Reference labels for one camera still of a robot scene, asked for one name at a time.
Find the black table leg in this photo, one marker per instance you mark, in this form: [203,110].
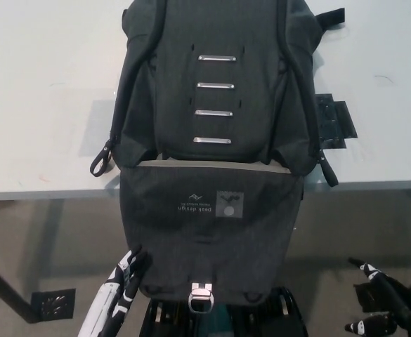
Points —
[12,295]

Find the black tape patch on table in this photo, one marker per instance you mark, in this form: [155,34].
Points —
[335,123]

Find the dark grey flap backpack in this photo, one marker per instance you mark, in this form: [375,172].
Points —
[212,140]

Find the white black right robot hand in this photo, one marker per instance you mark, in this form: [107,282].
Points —
[402,309]

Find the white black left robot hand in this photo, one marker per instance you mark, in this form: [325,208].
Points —
[108,298]

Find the black patterned floor patch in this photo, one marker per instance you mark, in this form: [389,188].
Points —
[53,304]

